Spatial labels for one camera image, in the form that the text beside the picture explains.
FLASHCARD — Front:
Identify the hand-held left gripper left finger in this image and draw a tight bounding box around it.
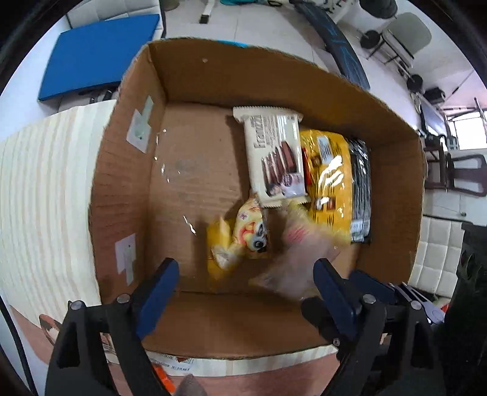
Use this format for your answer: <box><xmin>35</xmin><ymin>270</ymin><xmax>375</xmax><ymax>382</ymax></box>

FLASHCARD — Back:
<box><xmin>45</xmin><ymin>257</ymin><xmax>180</xmax><ymax>396</ymax></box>

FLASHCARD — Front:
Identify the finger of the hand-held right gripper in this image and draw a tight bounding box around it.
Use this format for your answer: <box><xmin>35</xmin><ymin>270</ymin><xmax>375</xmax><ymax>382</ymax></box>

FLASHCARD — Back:
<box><xmin>396</xmin><ymin>284</ymin><xmax>445</xmax><ymax>325</ymax></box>
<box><xmin>349</xmin><ymin>269</ymin><xmax>398</xmax><ymax>305</ymax></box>

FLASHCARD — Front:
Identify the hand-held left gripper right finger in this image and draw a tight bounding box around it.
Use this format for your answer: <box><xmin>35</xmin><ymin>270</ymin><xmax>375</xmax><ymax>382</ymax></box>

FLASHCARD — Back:
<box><xmin>301</xmin><ymin>258</ymin><xmax>446</xmax><ymax>396</ymax></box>

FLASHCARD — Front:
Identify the pale pink snack packet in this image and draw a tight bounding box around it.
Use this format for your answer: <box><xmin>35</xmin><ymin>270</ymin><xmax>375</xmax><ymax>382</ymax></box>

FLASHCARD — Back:
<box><xmin>249</xmin><ymin>202</ymin><xmax>343</xmax><ymax>298</ymax></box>

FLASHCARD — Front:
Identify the small yellow cartoon packet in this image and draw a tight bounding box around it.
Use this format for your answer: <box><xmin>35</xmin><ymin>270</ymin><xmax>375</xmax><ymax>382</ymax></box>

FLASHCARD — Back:
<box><xmin>206</xmin><ymin>192</ymin><xmax>272</xmax><ymax>280</ymax></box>

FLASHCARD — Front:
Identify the brown cardboard box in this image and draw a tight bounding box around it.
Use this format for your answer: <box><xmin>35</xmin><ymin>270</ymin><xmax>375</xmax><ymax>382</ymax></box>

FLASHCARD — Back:
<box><xmin>88</xmin><ymin>37</ymin><xmax>426</xmax><ymax>360</ymax></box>

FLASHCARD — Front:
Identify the white padded chair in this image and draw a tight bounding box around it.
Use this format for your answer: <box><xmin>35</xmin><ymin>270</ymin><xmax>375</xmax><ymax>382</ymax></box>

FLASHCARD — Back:
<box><xmin>66</xmin><ymin>0</ymin><xmax>160</xmax><ymax>29</ymax></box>
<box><xmin>409</xmin><ymin>215</ymin><xmax>467</xmax><ymax>299</ymax></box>

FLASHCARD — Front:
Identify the white printed packet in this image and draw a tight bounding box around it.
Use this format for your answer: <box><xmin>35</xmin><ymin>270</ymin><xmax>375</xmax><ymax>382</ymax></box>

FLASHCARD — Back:
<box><xmin>146</xmin><ymin>352</ymin><xmax>197</xmax><ymax>376</ymax></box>

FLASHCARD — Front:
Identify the orange item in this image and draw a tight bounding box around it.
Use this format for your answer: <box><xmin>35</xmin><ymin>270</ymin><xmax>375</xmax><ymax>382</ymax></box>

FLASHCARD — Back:
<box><xmin>152</xmin><ymin>363</ymin><xmax>176</xmax><ymax>396</ymax></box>

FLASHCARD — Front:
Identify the black snack packet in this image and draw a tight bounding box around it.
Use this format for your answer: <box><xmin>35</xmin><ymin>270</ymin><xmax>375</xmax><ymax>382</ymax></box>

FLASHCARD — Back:
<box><xmin>346</xmin><ymin>138</ymin><xmax>373</xmax><ymax>243</ymax></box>

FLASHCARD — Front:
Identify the large yellow snack bag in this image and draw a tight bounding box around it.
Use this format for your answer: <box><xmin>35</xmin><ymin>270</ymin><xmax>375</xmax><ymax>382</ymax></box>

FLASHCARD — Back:
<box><xmin>299</xmin><ymin>129</ymin><xmax>353</xmax><ymax>244</ymax></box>

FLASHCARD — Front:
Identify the dark wooden chair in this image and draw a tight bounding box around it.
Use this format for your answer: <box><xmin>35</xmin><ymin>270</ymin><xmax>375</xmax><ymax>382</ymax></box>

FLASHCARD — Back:
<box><xmin>423</xmin><ymin>135</ymin><xmax>487</xmax><ymax>197</ymax></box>

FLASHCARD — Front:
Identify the cream striped cat-print mat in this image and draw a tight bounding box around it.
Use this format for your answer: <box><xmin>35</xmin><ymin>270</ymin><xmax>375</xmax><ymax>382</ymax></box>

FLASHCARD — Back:
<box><xmin>0</xmin><ymin>100</ymin><xmax>339</xmax><ymax>376</ymax></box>

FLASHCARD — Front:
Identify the white wafer packet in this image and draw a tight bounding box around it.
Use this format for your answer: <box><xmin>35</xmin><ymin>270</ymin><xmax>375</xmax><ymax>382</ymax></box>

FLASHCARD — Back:
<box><xmin>233</xmin><ymin>107</ymin><xmax>310</xmax><ymax>208</ymax></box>

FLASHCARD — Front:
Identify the black bench with blue pattern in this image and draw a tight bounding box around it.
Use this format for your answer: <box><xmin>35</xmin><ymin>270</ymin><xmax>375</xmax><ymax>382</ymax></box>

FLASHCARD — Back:
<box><xmin>295</xmin><ymin>0</ymin><xmax>371</xmax><ymax>90</ymax></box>

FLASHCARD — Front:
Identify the blue seat cushion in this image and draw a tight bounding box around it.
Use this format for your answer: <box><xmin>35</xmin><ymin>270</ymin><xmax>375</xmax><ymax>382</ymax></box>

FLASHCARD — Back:
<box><xmin>38</xmin><ymin>14</ymin><xmax>159</xmax><ymax>103</ymax></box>

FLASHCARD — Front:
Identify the white plastic chair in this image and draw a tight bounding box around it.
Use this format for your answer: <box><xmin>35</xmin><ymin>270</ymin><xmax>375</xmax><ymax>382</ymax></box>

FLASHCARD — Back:
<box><xmin>382</xmin><ymin>11</ymin><xmax>433</xmax><ymax>69</ymax></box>

